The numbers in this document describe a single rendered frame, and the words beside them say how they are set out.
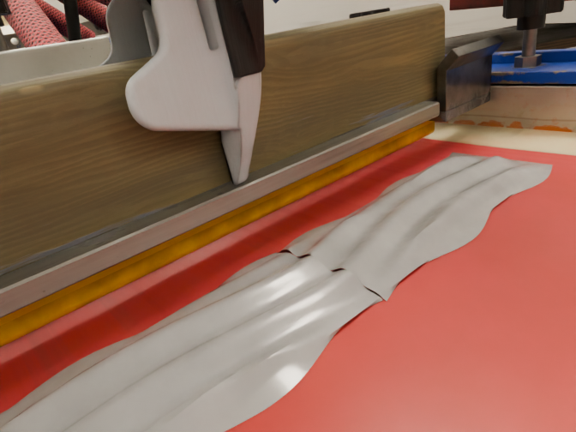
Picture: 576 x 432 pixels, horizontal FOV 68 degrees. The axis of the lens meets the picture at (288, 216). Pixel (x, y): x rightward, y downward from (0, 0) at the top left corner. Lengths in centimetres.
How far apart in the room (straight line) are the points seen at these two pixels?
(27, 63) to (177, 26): 30
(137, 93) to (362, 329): 13
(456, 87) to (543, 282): 20
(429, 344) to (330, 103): 16
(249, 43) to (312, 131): 8
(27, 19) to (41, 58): 26
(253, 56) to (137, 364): 13
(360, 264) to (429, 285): 3
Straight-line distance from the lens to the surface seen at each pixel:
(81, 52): 49
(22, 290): 19
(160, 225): 20
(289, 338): 17
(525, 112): 41
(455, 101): 37
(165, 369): 17
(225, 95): 20
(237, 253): 24
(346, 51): 28
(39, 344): 22
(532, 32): 42
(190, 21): 20
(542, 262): 22
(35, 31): 72
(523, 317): 18
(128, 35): 24
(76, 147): 19
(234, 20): 19
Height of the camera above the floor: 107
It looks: 25 degrees down
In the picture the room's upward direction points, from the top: 9 degrees counter-clockwise
